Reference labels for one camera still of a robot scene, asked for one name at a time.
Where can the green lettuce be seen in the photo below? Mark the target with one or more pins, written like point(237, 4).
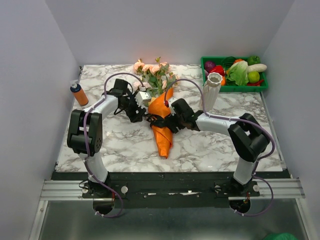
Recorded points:
point(237, 74)

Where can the pink flower bouquet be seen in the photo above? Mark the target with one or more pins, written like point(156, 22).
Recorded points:
point(155, 77)

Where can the green plastic crate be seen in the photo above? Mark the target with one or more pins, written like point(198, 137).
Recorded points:
point(226, 61)

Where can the red chili pepper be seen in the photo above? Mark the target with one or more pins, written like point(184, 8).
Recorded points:
point(256, 84)

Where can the black ribbon gold lettering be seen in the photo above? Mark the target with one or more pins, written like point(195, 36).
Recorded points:
point(157, 121)

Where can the white radish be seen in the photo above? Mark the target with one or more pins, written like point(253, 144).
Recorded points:
point(259, 67)

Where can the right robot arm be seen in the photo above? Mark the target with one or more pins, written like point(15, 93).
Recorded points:
point(247, 136)

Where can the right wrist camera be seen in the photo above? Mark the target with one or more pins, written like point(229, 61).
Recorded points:
point(170, 102)

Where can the green lime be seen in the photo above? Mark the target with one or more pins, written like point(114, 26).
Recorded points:
point(253, 77)

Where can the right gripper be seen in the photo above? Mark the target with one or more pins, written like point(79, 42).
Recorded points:
point(172, 118)

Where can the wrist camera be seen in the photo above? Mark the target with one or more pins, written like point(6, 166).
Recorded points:
point(170, 102)
point(142, 98)

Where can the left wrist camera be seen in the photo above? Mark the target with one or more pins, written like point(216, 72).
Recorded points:
point(142, 98)

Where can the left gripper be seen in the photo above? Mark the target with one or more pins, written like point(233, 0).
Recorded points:
point(133, 116)

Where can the green cloth object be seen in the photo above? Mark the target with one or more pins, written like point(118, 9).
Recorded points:
point(280, 236)

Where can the orange fruit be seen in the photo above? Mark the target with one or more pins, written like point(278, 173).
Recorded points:
point(223, 81)
point(238, 60)

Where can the orange bottle blue cap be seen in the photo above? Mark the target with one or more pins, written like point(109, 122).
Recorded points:
point(79, 94)

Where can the aluminium rail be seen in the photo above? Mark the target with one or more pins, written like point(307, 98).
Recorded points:
point(69, 190)

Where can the orange paper flower wrap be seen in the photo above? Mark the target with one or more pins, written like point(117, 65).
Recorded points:
point(162, 134)

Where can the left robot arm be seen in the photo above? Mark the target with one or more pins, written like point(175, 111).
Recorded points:
point(85, 131)

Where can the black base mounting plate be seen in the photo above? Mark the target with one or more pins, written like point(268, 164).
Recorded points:
point(169, 190)

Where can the purple onion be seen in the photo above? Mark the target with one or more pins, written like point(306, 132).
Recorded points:
point(209, 65)

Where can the red bell pepper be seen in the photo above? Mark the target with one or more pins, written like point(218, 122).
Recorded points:
point(218, 69)

